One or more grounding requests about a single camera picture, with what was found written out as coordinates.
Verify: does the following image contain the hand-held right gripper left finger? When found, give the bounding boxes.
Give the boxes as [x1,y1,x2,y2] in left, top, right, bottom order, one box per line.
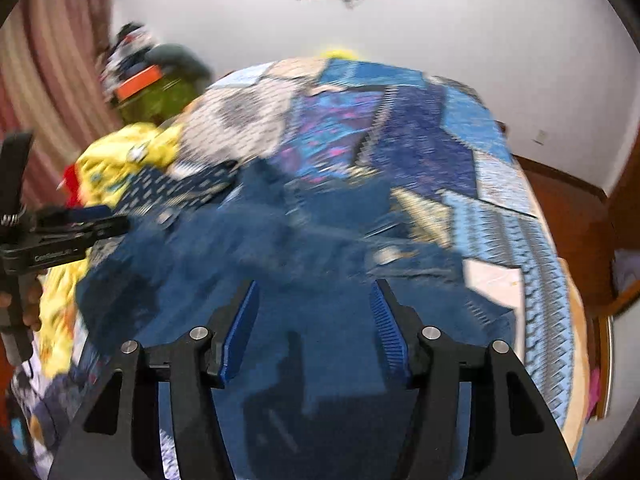
[47,280,261,480]

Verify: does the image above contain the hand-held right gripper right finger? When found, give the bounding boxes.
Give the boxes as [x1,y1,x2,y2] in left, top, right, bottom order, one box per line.
[369,278,578,480]

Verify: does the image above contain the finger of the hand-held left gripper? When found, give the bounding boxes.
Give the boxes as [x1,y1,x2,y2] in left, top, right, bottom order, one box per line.
[31,215,132,252]
[35,205,114,227]

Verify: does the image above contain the blue denim jacket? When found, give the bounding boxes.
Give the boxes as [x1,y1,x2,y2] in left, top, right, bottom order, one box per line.
[75,159,518,480]

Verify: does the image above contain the pile of mixed clothes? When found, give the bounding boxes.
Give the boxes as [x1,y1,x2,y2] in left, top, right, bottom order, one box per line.
[99,21,162,88]

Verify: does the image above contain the person's left hand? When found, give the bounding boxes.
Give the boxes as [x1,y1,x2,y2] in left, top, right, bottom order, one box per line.
[0,269,49,333]

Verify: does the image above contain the red plush toy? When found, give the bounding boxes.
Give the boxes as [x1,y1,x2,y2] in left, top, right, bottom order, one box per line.
[59,162,88,208]

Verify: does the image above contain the yellow cartoon blanket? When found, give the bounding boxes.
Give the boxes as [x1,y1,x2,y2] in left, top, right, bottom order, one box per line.
[30,122,188,376]

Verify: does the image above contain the navy dotted cloth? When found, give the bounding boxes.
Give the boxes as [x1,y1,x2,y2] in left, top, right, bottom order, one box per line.
[116,159,242,217]

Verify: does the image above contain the green patterned bag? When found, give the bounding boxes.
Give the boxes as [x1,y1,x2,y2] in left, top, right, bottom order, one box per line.
[119,77,203,127]

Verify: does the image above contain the striped pink curtain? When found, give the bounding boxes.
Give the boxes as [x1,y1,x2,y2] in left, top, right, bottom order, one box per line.
[0,0,123,211]

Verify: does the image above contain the grey plush cushion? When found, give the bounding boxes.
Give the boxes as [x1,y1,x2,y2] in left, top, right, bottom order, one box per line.
[147,43,213,88]

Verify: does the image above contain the wooden chair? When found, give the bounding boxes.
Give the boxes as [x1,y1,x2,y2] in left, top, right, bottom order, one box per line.
[582,260,640,422]

